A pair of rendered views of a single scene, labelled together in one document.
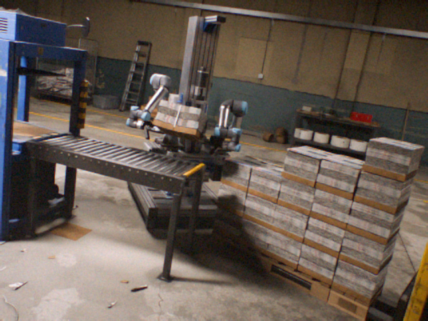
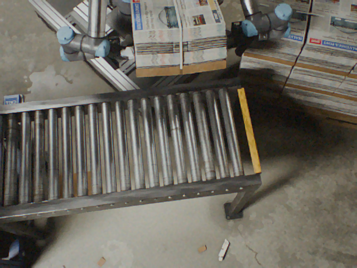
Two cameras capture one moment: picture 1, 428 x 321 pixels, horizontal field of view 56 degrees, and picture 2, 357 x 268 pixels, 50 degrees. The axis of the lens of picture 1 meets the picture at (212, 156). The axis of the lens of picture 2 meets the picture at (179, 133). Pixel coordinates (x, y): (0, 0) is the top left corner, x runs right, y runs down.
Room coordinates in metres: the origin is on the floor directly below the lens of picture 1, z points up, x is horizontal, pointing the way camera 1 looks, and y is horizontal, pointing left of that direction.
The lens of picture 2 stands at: (2.46, 0.66, 2.48)
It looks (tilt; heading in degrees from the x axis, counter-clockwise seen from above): 69 degrees down; 339
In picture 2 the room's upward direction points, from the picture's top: 2 degrees counter-clockwise
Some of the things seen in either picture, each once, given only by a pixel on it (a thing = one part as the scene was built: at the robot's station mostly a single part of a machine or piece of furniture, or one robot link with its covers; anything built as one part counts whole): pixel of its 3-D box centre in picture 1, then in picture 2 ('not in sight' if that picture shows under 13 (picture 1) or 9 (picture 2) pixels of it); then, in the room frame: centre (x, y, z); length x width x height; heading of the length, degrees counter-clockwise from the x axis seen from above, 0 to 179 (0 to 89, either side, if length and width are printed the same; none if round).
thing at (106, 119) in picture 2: (118, 155); (108, 147); (3.15, 0.76, 0.77); 0.47 x 0.05 x 0.05; 165
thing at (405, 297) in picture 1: (407, 301); not in sight; (2.62, -1.55, 0.20); 0.62 x 0.05 x 0.30; 144
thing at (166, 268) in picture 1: (171, 237); (240, 200); (2.74, 0.20, 0.34); 0.06 x 0.06 x 0.68; 75
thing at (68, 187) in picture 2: (96, 150); (67, 152); (3.20, 0.95, 0.77); 0.47 x 0.05 x 0.05; 165
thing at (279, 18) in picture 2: (233, 134); (278, 18); (3.32, -0.15, 1.07); 0.11 x 0.08 x 0.11; 89
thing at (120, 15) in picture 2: (171, 138); (130, 11); (3.77, 0.42, 0.87); 0.15 x 0.15 x 0.10
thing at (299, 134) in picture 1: (333, 132); not in sight; (9.11, -2.63, 0.55); 1.80 x 0.70 x 1.09; 75
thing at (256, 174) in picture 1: (282, 220); (337, 66); (3.26, -0.69, 0.42); 1.17 x 0.39 x 0.83; 54
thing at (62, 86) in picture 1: (66, 69); not in sight; (10.39, 4.07, 0.85); 1.21 x 0.83 x 1.71; 75
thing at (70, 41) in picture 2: (136, 113); (71, 40); (3.55, 0.74, 1.08); 0.11 x 0.08 x 0.11; 52
